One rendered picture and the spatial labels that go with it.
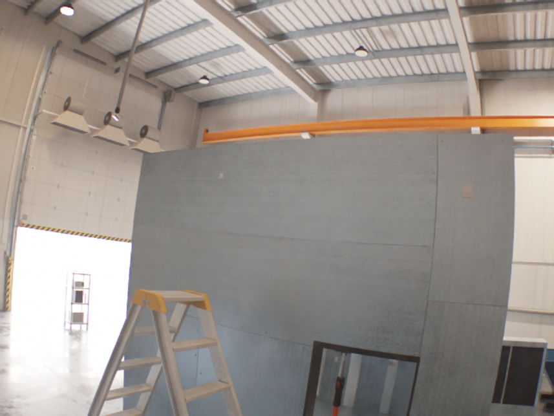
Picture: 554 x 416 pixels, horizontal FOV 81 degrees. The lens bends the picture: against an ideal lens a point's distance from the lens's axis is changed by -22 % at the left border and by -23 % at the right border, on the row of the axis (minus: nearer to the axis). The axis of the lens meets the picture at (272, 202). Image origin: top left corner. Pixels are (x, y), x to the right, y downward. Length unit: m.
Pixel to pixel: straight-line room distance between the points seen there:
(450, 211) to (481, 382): 0.83
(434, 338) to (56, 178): 10.76
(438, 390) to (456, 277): 0.55
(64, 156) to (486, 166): 10.96
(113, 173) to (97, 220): 1.58
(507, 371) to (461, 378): 4.61
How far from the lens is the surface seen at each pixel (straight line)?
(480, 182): 1.92
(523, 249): 10.36
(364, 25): 9.46
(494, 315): 1.89
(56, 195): 11.60
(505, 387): 6.62
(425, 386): 1.98
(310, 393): 2.23
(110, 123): 11.79
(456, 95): 11.40
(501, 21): 9.56
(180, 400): 1.73
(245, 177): 2.42
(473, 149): 1.96
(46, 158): 11.49
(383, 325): 1.98
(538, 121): 10.59
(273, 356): 2.27
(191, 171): 2.73
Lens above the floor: 2.56
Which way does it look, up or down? 7 degrees up
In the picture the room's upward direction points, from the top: 6 degrees clockwise
